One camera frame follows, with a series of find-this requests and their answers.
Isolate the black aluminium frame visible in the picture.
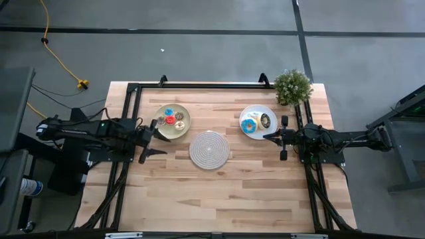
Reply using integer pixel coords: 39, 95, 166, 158
75, 72, 358, 239

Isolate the white and blue bottle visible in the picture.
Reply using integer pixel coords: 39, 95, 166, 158
20, 178, 44, 197

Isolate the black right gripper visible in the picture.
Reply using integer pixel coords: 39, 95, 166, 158
263, 115, 301, 161

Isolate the white round plate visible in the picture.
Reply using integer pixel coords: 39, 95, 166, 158
238, 104, 278, 141

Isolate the large blue-iced donut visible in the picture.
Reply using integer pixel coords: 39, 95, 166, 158
240, 118, 258, 135

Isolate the thin black cable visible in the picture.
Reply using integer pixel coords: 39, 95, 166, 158
31, 84, 107, 112

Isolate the dark metal cart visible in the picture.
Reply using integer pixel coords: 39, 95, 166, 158
366, 84, 425, 193

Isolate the round woven placemat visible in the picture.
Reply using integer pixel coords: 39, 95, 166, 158
189, 130, 230, 171

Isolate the yellow extension cable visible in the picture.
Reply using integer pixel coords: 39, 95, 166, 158
26, 0, 90, 120

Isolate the beige round plate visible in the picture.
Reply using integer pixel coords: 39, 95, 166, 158
153, 103, 192, 140

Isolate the silver metal bracket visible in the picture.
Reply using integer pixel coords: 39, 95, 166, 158
104, 232, 143, 239
290, 233, 329, 239

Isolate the large chocolate-iced donut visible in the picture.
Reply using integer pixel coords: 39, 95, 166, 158
257, 112, 272, 130

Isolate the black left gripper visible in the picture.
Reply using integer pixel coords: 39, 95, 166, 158
134, 119, 172, 164

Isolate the grey desk panel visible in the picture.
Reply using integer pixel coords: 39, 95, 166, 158
0, 149, 30, 235
0, 67, 36, 153

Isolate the green potted plant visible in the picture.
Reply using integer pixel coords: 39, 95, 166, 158
274, 68, 314, 106

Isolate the black equipment stand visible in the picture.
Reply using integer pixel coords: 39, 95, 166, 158
48, 108, 94, 196

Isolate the black caster wheel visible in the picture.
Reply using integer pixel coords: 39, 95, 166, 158
20, 220, 37, 233

